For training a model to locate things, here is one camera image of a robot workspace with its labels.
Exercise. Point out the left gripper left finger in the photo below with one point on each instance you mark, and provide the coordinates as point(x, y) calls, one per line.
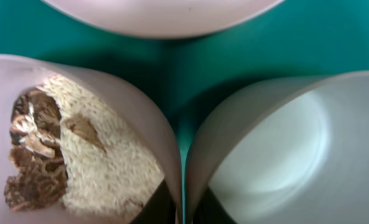
point(160, 209)

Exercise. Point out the teal plastic tray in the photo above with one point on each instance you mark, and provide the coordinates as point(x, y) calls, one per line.
point(295, 38)

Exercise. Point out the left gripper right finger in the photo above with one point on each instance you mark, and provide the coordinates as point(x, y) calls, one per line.
point(210, 211)

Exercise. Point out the pink round plate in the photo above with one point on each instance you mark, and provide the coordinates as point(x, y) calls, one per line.
point(163, 19)

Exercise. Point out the grey-white bowl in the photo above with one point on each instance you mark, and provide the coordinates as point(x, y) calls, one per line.
point(286, 150)

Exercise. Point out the rice and meat leftovers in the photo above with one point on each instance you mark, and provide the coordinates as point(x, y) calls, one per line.
point(70, 147)

